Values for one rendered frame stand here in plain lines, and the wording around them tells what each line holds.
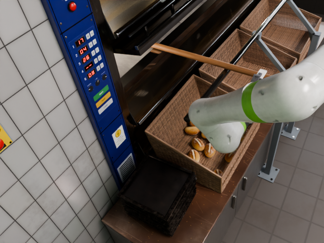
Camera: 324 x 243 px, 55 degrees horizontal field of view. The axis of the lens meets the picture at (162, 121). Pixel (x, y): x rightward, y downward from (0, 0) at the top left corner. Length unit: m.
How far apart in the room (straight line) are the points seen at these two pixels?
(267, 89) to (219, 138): 0.40
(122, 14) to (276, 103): 0.81
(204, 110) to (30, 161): 0.67
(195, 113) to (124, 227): 0.85
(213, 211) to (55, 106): 0.97
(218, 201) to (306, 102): 1.09
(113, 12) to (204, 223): 1.10
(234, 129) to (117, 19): 0.63
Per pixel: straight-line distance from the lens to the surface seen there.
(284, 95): 0.74
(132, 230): 1.71
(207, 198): 1.75
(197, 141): 1.88
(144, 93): 1.65
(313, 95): 0.75
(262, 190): 2.48
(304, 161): 2.70
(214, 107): 0.99
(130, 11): 1.38
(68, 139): 1.33
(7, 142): 1.06
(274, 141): 2.24
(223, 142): 1.13
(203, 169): 1.64
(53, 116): 1.23
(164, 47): 1.64
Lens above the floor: 2.11
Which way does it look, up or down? 46 degrees down
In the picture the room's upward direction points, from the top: 9 degrees counter-clockwise
